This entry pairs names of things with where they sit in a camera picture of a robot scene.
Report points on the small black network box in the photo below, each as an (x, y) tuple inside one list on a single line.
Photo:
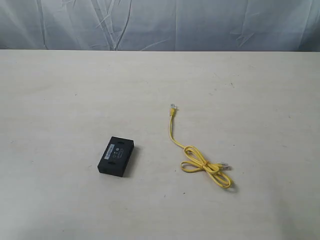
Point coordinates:
[(116, 156)]

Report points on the grey backdrop cloth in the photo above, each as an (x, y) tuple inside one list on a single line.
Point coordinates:
[(161, 25)]

